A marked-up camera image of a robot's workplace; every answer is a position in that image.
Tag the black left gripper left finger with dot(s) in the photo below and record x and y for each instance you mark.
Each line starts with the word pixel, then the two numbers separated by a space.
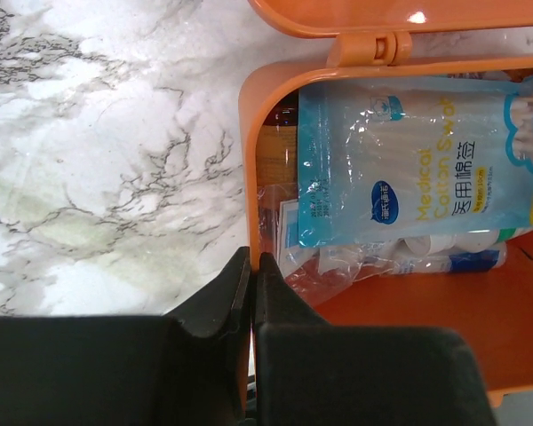
pixel 185 367

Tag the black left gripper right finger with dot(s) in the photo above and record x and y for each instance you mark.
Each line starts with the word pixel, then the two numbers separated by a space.
pixel 310 372

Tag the orange medicine kit box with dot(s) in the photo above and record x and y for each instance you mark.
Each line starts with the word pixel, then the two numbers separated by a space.
pixel 492 311

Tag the blue-labelled bandage roll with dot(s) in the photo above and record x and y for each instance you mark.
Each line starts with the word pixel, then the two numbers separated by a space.
pixel 448 263

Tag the white bottle green label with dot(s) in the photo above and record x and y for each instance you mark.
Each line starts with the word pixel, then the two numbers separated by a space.
pixel 472 242

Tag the brown medicine bottle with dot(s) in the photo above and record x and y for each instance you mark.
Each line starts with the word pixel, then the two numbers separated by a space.
pixel 277 144

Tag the blue cotton swab bag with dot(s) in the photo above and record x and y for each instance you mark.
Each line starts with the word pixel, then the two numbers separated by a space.
pixel 389 158

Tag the white gauze pad packet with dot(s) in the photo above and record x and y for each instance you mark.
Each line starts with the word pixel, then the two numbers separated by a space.
pixel 319 274

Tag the blue white wipe packet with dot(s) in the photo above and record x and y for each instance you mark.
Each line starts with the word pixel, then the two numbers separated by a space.
pixel 288 247

